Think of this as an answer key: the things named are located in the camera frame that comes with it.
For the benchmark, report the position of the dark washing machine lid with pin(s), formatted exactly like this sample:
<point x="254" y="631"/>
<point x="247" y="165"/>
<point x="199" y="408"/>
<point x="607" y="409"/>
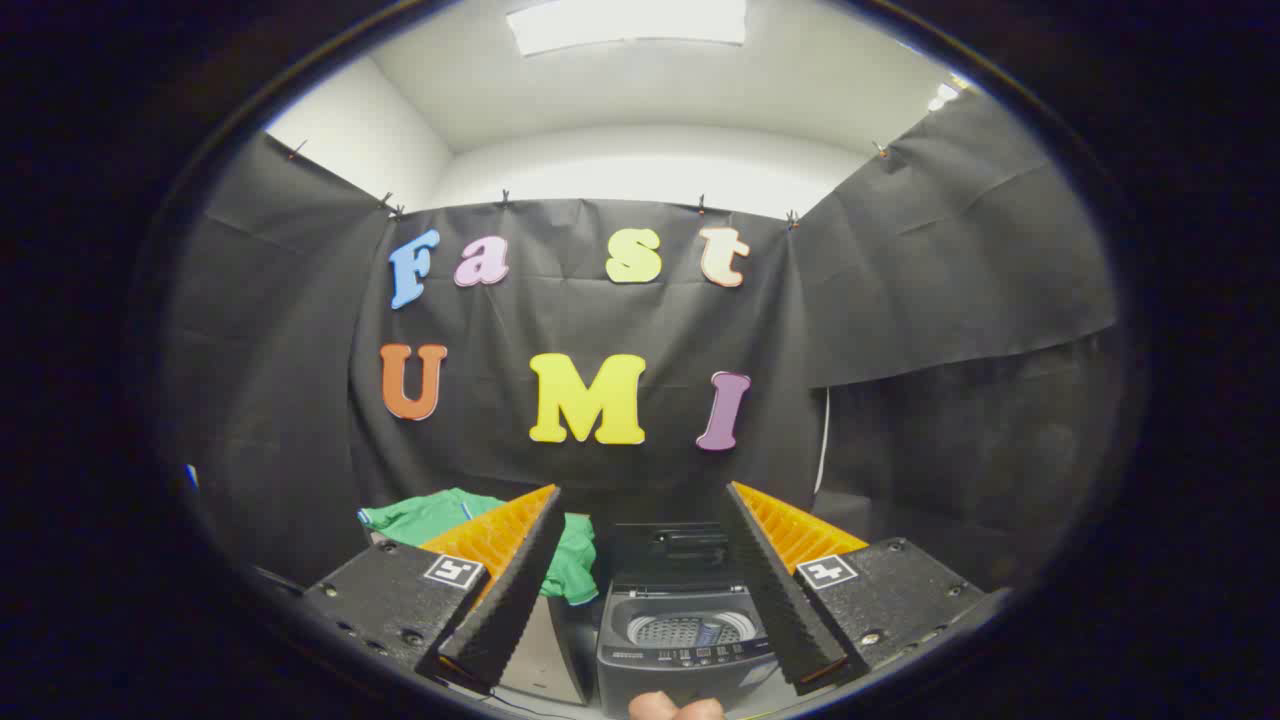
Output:
<point x="670" y="555"/>

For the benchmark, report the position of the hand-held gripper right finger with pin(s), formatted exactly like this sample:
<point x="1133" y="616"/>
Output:
<point x="775" y="590"/>

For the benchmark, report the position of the small ceiling lamp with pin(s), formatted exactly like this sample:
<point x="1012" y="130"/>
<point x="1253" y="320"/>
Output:
<point x="943" y="95"/>

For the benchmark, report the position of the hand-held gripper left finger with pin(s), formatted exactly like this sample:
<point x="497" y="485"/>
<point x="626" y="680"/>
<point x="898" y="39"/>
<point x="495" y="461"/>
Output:
<point x="520" y="590"/>

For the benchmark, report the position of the white cabinet with grey top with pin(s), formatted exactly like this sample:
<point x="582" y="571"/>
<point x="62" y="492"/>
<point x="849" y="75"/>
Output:
<point x="545" y="650"/>

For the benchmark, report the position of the grey washing machine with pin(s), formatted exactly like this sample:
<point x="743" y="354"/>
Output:
<point x="640" y="662"/>

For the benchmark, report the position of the green polo shirt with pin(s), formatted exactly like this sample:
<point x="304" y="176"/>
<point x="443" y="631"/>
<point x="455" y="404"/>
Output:
<point x="430" y="515"/>

